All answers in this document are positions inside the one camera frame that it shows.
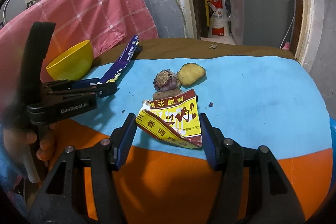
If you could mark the blue plastic basin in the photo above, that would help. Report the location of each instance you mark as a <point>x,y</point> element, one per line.
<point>333,139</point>

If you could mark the red white rice sack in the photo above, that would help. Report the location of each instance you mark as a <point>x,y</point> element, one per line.
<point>219,25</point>

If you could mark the blue snack wrapper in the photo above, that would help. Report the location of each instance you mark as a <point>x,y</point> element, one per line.
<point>115,71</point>

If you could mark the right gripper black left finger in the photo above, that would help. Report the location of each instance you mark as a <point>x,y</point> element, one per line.
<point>62,199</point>

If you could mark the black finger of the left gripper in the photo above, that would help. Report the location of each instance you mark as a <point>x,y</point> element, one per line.
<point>71,84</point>
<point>99,90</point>

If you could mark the blue orange table cloth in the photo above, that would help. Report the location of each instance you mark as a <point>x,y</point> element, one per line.
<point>256,101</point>

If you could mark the yellow plastic bowl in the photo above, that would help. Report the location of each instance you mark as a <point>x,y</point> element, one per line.
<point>73,64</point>

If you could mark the purple onion scrap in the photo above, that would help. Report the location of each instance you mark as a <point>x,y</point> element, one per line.
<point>166,80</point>

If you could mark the pink checked cloth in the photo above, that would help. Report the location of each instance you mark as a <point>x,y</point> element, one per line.
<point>106,23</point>

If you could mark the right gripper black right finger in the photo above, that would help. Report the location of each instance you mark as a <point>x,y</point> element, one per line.
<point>253,188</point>

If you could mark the yellow red seasoning packet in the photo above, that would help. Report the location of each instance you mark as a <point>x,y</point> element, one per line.
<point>174,120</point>

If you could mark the potato slice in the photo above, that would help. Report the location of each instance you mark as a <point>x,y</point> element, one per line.
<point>190,73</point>

